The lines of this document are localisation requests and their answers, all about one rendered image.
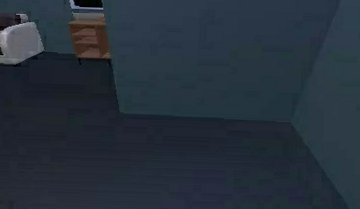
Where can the brown wooden shelf cabinet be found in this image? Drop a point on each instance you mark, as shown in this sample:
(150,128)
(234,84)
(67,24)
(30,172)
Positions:
(89,39)

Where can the dark brown table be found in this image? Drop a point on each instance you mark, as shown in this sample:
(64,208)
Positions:
(4,20)

